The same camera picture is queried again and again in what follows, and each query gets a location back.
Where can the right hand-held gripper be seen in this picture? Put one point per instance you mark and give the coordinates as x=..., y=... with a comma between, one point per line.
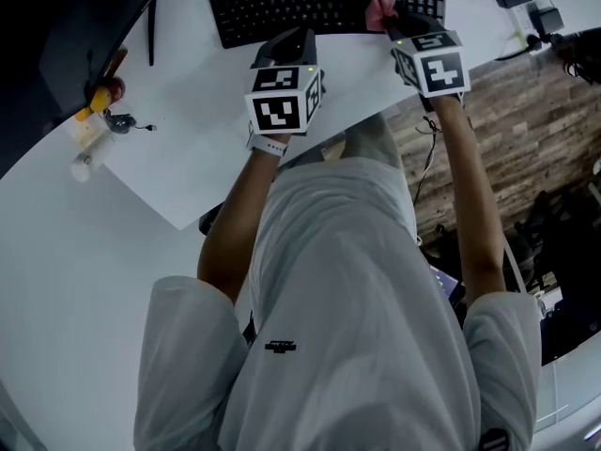
x=434, y=66

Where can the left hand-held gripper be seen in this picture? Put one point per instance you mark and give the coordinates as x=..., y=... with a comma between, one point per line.
x=286, y=97

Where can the pink cloth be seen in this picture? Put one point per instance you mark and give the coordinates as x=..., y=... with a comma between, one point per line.
x=379, y=10

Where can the black keyboard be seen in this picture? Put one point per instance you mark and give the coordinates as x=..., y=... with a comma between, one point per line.
x=291, y=3

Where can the person's right forearm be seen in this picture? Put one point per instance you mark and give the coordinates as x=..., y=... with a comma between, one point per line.
x=472, y=195

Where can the person's left forearm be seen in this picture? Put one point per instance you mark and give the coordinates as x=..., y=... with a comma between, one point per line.
x=235, y=223

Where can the white wristband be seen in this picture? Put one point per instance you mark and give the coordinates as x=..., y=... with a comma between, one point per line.
x=267, y=146

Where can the white power strip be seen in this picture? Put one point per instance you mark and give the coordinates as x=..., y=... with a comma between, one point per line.
x=520, y=21

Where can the white plastic bottle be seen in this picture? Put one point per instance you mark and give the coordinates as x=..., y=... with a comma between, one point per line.
x=89, y=158

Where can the black office chair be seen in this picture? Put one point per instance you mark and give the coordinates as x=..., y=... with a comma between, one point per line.
x=554, y=247

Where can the person's white t-shirt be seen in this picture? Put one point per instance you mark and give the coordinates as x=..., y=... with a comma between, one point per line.
x=338, y=308

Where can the black tablet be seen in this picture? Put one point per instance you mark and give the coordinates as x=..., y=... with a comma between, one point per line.
x=446, y=285

